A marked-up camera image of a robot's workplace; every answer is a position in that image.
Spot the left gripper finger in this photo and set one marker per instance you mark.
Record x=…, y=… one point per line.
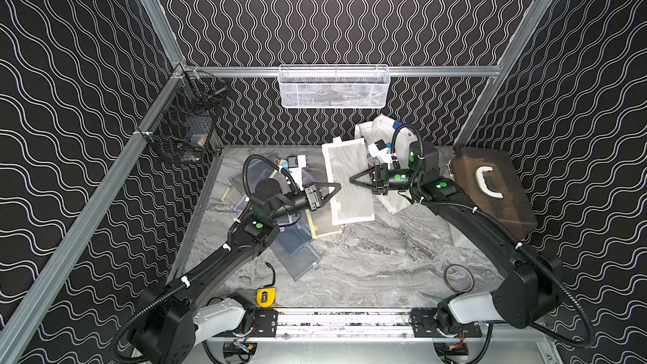
x=322, y=185
x=326, y=196

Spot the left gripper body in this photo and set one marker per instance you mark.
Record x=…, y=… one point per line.
x=315, y=197

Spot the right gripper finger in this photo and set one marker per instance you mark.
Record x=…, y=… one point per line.
x=367, y=172
x=364, y=182

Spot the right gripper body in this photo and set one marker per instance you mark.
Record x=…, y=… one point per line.
x=383, y=180

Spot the yellow trim mesh pouch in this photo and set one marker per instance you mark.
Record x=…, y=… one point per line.
x=352, y=203

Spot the white canvas tote bag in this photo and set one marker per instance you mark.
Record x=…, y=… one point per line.
x=383, y=128

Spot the grey blue mesh pouch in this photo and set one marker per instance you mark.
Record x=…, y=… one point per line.
x=293, y=248

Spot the purple trim mesh pouch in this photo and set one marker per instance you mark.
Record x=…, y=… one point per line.
x=288, y=222

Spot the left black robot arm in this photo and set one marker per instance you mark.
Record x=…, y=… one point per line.
x=138, y=340

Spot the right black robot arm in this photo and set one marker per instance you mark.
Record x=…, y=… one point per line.
x=531, y=285

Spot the brown lid storage box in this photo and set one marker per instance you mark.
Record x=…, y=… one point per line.
x=490, y=179

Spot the yellow tape measure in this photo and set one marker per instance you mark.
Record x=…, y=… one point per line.
x=266, y=295

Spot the white wire mesh basket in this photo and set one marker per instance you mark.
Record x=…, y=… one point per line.
x=333, y=86

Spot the black wire basket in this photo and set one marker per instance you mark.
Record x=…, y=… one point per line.
x=185, y=133

